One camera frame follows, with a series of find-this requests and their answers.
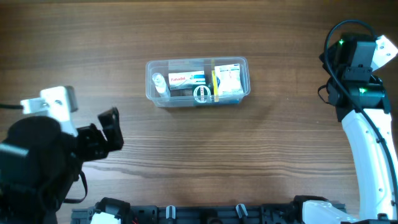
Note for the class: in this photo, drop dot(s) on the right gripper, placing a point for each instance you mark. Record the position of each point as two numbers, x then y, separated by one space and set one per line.
323 59

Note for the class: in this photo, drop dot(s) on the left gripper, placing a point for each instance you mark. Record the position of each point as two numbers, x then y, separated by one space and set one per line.
101 145

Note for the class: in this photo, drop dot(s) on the white spray bottle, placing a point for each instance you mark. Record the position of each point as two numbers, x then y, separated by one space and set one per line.
161 86

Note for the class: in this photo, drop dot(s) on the white Panadol box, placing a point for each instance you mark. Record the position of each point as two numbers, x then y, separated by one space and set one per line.
185 80

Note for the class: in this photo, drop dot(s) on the green Zam-Buk ointment box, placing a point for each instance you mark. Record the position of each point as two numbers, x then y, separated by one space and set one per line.
201 94

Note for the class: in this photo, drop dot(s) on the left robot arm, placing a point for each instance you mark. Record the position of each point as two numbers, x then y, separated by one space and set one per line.
40 162

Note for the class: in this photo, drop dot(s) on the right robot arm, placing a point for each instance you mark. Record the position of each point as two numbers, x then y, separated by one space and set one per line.
363 109

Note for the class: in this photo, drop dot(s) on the clear plastic container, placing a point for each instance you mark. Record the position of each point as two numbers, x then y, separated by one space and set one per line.
184 97

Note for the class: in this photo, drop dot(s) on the yellow blue lozenge box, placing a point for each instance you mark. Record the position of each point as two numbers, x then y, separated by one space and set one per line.
215 86

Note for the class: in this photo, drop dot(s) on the white plaster box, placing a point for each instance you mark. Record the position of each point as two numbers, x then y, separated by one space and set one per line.
229 82

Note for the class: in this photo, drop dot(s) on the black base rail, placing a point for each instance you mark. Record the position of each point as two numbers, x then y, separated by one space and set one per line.
264 214

